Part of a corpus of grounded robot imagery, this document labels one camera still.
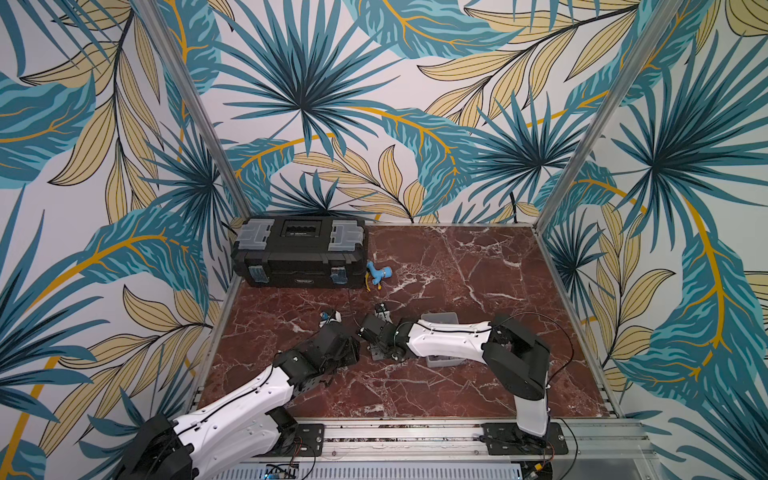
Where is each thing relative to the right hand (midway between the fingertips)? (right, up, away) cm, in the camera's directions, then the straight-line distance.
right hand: (379, 344), depth 89 cm
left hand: (-7, +1, -7) cm, 10 cm away
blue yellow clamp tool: (-1, +20, +12) cm, 23 cm away
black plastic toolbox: (-23, +27, +1) cm, 36 cm away
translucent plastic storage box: (+20, +6, +8) cm, 23 cm away
